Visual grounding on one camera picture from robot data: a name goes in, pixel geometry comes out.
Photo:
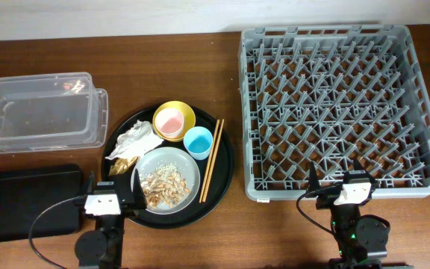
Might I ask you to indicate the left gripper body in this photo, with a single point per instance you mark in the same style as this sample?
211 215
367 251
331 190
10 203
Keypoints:
124 208

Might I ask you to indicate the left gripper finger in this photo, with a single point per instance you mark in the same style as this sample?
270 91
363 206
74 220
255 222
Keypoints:
88 186
137 191

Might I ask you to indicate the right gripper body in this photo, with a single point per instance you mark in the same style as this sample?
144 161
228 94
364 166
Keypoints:
323 201

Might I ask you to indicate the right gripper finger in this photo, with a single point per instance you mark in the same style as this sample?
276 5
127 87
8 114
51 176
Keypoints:
313 181
357 165

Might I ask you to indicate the brown gold snack wrapper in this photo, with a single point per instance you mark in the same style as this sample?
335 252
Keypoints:
122 165

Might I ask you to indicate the grey plate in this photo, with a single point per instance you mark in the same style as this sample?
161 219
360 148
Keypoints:
186 165

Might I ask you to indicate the white napkin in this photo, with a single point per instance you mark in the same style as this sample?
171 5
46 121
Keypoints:
136 142

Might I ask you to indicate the wooden chopstick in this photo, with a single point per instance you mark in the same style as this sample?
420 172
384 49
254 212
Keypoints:
205 180
213 160

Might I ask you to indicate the pink cup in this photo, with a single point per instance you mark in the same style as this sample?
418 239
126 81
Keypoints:
169 122

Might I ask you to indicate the blue cup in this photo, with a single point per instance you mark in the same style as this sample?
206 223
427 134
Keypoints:
198 142

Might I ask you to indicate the yellow bowl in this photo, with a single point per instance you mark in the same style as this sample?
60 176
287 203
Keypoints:
186 111

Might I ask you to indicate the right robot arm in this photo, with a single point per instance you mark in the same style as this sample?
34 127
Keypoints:
361 239

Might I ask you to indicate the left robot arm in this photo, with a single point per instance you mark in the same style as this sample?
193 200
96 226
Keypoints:
102 246

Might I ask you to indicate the grey plastic dishwasher rack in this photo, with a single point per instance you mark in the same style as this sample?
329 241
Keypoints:
327 96

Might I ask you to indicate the clear plastic waste bin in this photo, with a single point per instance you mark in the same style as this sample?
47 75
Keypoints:
52 112

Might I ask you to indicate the food scraps on plate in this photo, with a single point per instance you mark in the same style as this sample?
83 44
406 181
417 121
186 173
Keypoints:
164 186

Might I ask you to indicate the black rectangular tray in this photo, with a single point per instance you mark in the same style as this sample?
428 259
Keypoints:
24 194

